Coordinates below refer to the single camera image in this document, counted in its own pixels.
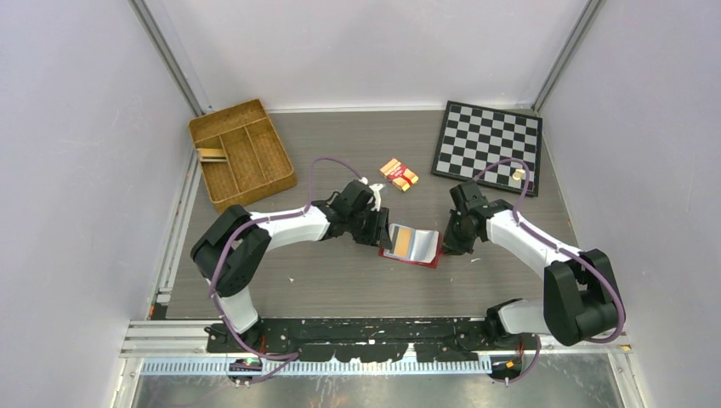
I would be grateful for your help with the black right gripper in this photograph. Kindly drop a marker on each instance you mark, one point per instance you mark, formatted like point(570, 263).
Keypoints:
point(451, 245)

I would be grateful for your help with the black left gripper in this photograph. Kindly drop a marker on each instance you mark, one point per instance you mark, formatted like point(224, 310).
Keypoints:
point(379, 233)

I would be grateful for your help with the red leather card holder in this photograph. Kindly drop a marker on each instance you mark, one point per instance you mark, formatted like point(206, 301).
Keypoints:
point(413, 246)

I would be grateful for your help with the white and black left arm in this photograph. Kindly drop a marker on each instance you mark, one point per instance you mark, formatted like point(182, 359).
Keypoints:
point(229, 252)

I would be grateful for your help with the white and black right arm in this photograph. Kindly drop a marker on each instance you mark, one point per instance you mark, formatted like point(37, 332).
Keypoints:
point(580, 297)

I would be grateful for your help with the red and gold card box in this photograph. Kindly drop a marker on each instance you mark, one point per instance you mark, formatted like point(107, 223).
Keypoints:
point(399, 175)

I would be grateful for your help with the pale cards left in tray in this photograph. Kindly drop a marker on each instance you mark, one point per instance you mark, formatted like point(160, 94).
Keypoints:
point(211, 155)

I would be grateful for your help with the small wooden chess piece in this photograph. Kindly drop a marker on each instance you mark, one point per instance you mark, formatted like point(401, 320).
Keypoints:
point(518, 174)

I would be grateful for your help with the black and white chessboard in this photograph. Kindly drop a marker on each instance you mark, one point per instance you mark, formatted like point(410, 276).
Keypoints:
point(473, 137)

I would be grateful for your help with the woven wicker divided tray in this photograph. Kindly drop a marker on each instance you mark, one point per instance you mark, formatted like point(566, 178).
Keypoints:
point(255, 163)

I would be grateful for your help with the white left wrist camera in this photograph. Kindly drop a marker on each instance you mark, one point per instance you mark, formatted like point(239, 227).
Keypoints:
point(376, 190)

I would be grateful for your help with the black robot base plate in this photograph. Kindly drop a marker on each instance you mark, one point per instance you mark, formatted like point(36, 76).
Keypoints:
point(369, 340)

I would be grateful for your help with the aluminium frame rail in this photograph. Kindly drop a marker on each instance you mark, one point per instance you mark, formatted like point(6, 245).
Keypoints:
point(175, 240)

